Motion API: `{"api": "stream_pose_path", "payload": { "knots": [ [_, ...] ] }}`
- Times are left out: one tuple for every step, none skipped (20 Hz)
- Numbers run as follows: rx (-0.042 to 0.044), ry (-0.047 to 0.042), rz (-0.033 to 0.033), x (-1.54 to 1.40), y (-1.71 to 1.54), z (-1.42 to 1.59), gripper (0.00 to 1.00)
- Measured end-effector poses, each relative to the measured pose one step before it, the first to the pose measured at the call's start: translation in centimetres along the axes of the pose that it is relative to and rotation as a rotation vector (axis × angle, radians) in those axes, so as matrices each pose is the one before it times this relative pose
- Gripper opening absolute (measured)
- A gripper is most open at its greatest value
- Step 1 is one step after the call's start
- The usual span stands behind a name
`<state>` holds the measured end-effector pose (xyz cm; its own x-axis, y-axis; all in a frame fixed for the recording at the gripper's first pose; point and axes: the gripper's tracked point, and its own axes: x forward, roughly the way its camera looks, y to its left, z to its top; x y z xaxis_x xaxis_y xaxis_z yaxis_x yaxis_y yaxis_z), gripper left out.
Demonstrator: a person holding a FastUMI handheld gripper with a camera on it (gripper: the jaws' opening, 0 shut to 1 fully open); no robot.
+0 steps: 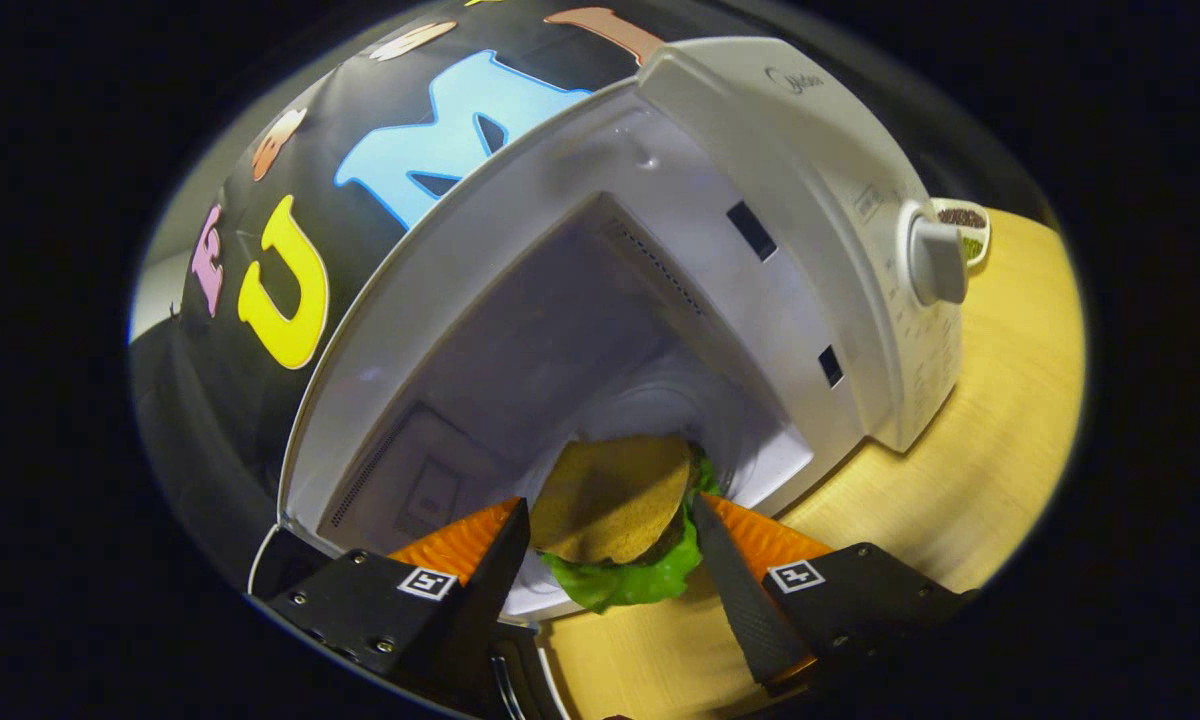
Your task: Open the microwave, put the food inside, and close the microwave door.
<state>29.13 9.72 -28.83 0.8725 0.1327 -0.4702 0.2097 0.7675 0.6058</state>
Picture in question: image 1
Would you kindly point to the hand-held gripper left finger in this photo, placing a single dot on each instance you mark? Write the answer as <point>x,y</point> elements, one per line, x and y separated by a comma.
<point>480,600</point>

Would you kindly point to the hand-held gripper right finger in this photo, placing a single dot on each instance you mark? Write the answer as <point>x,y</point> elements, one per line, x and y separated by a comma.
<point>740,600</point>

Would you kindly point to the brown bread lettuce sandwich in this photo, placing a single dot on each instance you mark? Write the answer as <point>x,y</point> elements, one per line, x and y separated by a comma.
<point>610,495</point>

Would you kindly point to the white microwave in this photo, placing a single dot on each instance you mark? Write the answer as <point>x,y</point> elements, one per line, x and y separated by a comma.
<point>810,200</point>

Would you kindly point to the white divided dish of beans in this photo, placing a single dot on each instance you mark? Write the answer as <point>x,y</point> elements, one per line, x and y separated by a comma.
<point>965,225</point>

